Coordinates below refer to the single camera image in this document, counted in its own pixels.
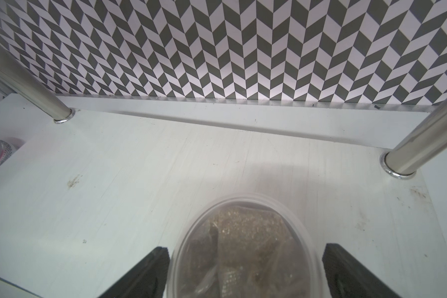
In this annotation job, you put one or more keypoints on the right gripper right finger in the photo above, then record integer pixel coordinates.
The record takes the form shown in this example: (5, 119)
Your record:
(348, 278)

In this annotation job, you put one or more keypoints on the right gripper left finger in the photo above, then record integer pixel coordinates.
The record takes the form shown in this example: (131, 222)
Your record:
(147, 279)

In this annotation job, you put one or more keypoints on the white two-tier shelf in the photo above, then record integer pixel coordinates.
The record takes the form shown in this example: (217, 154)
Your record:
(82, 202)

